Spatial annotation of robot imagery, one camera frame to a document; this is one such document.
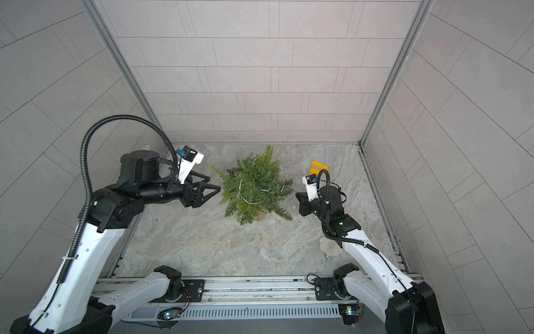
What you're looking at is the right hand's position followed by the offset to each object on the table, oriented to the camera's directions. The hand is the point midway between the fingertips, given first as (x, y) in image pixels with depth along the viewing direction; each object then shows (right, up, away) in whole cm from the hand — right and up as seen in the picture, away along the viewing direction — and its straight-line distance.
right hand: (296, 194), depth 80 cm
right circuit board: (+17, -37, -12) cm, 42 cm away
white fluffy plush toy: (+13, -20, -2) cm, 23 cm away
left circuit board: (-41, -35, -16) cm, 56 cm away
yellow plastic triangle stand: (+11, +8, +25) cm, 28 cm away
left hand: (-25, +7, -21) cm, 33 cm away
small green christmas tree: (-15, +5, -15) cm, 22 cm away
